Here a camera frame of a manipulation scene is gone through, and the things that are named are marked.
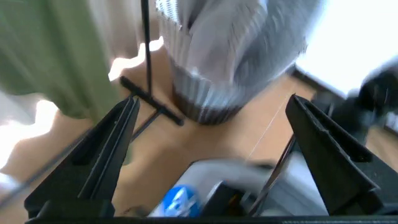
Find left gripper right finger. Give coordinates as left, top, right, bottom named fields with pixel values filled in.
left=285, top=93, right=398, bottom=217

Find pale grey garment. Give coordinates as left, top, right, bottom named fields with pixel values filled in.
left=178, top=0, right=321, bottom=103

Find black clothes rack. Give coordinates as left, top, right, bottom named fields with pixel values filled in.
left=0, top=0, right=185, bottom=209

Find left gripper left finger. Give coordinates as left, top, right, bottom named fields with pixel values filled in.
left=24, top=97, right=141, bottom=219

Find white laundry basket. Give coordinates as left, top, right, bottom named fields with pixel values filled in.
left=155, top=0, right=249, bottom=126

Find beige curtain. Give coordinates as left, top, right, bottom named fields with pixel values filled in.
left=0, top=0, right=165, bottom=125

